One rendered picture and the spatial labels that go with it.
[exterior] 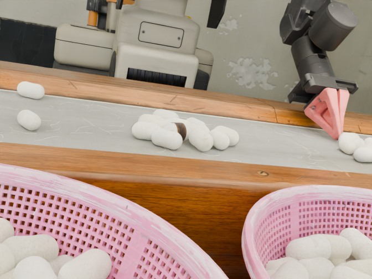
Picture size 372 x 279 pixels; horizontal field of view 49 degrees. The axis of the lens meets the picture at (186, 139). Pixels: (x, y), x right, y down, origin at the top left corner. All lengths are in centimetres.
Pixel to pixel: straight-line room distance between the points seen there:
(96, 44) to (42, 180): 114
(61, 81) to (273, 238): 44
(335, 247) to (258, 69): 255
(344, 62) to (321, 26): 218
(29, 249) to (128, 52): 89
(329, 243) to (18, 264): 20
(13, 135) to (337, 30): 52
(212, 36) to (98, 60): 141
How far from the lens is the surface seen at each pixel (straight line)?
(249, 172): 34
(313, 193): 33
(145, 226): 22
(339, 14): 74
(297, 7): 82
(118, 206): 23
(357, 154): 59
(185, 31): 116
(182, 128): 47
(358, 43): 285
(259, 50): 283
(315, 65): 74
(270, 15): 284
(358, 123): 85
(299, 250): 29
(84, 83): 64
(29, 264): 22
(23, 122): 44
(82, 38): 137
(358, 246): 34
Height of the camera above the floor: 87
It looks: 15 degrees down
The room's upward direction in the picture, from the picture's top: 11 degrees clockwise
